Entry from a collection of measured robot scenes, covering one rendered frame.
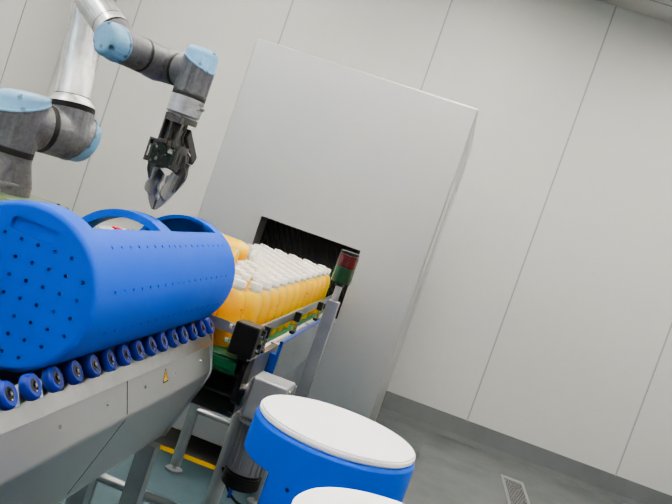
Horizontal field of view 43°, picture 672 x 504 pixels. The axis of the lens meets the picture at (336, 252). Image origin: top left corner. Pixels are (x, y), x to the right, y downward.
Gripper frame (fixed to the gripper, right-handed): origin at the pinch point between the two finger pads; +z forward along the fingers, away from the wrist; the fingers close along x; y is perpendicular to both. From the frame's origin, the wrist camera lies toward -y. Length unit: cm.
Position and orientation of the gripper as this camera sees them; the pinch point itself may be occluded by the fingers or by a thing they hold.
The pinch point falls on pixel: (156, 204)
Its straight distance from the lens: 192.8
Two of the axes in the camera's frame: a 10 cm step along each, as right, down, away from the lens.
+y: -1.4, 0.1, -9.9
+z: -3.3, 9.4, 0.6
